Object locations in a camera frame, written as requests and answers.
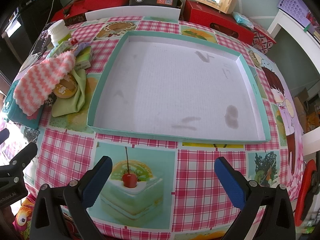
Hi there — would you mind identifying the pink white zigzag towel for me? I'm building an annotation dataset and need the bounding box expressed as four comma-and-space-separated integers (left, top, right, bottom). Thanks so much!
13, 51, 75, 116

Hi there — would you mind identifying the light green cloth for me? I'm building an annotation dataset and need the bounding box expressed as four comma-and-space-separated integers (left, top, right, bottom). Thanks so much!
52, 69, 86, 117

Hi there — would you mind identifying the round yellow snack packet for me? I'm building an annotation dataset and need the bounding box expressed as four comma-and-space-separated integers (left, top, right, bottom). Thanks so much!
53, 74, 78, 99

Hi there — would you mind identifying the green tissue pack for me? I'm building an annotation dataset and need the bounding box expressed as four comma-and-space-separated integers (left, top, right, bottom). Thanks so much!
74, 46, 92, 70
48, 41, 73, 57

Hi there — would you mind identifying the purple cartoon sachet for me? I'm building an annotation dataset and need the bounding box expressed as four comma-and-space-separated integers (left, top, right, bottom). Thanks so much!
70, 42, 91, 57

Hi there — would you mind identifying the red pink hair scrunchie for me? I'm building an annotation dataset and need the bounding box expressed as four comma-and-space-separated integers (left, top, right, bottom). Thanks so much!
69, 38, 78, 45

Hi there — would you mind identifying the teal plastic toy case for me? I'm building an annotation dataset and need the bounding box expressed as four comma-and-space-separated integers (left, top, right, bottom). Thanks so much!
2, 80, 44, 129

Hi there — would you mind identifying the colourful bird cushion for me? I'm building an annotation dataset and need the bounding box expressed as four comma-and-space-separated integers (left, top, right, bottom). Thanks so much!
13, 194, 35, 240

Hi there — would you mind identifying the red chair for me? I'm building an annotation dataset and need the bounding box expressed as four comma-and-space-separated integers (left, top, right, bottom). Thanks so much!
294, 159, 319, 226

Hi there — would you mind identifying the checkered cake pattern tablecloth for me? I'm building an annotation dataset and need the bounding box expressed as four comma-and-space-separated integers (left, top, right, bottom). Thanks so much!
0, 16, 312, 240

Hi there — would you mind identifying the smartphone with lit screen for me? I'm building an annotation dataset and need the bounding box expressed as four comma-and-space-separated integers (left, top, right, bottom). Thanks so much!
31, 29, 51, 55

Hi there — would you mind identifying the black cabinet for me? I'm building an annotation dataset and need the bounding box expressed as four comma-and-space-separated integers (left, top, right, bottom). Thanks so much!
1, 8, 33, 83

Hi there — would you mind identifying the white bottle green label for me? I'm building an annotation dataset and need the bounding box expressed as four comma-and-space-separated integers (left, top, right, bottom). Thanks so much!
48, 20, 72, 46

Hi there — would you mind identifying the teal shallow cardboard tray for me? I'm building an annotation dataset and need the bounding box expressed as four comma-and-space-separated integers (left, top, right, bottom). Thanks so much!
87, 31, 271, 144

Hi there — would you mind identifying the red patterned gift box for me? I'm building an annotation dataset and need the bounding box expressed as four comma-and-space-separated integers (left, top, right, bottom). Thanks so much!
252, 21, 276, 54

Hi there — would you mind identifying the blue wet wipes pack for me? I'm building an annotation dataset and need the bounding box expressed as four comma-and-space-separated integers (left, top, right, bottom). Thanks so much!
232, 11, 254, 29

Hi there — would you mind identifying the black box with qr code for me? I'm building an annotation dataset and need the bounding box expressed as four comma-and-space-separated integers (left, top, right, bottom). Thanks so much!
129, 0, 183, 9

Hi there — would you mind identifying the purple perforated basket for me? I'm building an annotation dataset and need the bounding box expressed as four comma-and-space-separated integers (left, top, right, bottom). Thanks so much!
277, 0, 311, 27

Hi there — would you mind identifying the white foam board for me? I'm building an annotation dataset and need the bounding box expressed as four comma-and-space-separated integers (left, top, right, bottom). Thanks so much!
85, 5, 181, 21

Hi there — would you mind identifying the white charging cable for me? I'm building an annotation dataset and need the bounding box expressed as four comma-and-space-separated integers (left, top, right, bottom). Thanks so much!
28, 0, 59, 55

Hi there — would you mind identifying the red cardboard box with handle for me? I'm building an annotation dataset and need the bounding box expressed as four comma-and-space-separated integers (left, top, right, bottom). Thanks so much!
183, 0, 254, 46

